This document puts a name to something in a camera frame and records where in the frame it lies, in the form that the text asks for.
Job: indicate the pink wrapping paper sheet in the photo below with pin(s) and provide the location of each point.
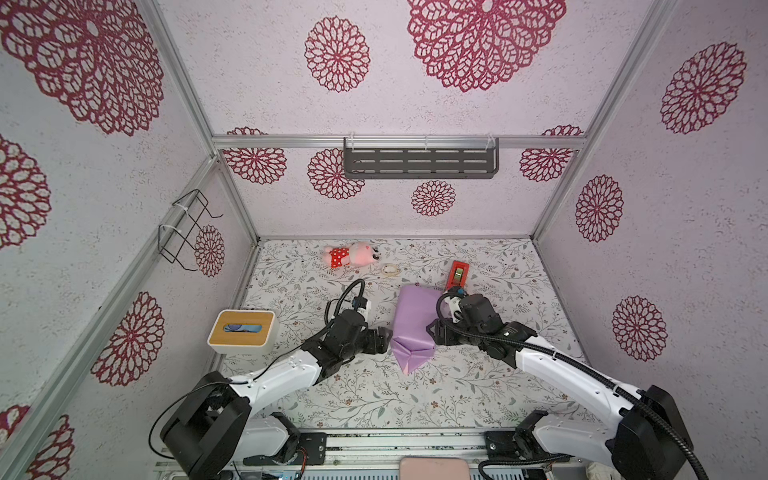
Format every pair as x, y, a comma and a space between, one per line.
411, 344

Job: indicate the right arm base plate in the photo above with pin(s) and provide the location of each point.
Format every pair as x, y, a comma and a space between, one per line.
518, 446

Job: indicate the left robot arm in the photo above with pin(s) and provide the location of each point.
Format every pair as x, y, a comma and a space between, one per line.
219, 422

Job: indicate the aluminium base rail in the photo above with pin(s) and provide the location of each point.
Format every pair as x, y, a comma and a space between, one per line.
360, 448

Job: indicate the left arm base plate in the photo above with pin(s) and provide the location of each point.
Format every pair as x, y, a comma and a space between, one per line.
306, 448

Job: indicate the pink plush toy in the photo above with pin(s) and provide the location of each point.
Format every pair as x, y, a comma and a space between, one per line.
358, 254

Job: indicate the red tape dispenser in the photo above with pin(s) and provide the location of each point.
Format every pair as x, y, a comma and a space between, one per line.
458, 275

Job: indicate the white tissue box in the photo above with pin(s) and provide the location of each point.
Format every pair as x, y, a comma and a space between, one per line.
250, 332

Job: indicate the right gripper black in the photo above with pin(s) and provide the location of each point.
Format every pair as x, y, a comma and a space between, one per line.
442, 328

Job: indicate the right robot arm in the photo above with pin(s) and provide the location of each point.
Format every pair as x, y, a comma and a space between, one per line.
639, 433

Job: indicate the clear tape roll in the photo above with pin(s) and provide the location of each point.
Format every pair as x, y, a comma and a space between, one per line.
390, 270

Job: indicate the grey wall shelf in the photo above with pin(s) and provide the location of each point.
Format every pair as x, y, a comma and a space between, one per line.
419, 163

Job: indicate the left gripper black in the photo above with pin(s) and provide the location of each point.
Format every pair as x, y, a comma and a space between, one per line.
382, 341

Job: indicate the black wire wall rack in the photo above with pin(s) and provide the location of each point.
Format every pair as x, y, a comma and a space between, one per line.
192, 242

